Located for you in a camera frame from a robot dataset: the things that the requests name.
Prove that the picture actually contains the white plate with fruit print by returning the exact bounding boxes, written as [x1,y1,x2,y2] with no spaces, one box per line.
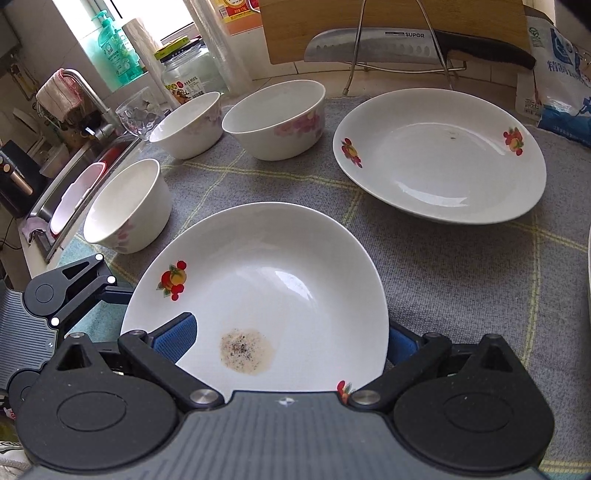
[332,88,548,225]
[119,202,391,403]

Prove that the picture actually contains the white bowl with pink flowers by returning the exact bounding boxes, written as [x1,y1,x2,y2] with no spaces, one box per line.
[222,79,326,161]
[83,158,174,254]
[148,91,222,160]

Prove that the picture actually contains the grey checked cloth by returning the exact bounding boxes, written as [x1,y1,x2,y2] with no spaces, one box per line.
[55,95,591,467]

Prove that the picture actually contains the green soap bottle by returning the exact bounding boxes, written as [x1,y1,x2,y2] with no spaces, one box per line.
[88,10,139,86]

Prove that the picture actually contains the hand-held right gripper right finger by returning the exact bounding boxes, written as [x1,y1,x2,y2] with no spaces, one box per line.
[347,323,527,411]

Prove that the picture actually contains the clear drinking glass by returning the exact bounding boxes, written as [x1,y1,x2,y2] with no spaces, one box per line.
[115,87,164,141]

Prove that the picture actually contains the pink plastic basin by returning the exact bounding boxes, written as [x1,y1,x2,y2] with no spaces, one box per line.
[48,161,107,236]

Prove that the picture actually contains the metal wire rack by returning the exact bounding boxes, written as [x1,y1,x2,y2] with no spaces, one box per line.
[342,0,467,95]

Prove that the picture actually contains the metal faucet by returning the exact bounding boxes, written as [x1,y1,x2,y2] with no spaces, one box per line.
[62,68,123,139]

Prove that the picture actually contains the kitchen knife with black handle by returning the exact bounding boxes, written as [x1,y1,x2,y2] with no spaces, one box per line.
[304,27,537,71]

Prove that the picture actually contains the black kitchen appliance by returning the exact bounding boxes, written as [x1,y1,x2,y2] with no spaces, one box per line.
[0,141,35,217]

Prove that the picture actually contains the stainless steel sink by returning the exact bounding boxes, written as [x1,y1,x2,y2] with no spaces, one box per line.
[28,134,139,264]

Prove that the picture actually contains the white and blue salt bag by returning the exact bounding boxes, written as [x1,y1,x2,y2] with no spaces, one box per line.
[515,11,591,148]

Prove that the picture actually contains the purple rag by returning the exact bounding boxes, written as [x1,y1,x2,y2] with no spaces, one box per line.
[21,217,49,243]

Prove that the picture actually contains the glass jar with label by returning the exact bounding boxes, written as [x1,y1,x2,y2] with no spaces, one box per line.
[154,39,227,104]

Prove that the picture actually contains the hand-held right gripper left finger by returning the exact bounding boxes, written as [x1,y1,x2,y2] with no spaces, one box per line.
[45,312,222,413]

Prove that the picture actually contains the orange cooking wine bottle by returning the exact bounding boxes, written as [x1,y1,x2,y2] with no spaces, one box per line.
[219,0,264,35]

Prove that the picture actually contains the wooden cutting board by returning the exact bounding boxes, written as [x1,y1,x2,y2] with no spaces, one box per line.
[259,0,529,65]

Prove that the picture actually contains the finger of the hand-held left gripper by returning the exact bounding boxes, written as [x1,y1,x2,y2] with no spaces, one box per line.
[51,253,136,329]

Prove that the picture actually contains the clear plastic wrap roll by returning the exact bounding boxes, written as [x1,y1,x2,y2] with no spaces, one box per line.
[182,0,252,93]
[122,17,174,109]

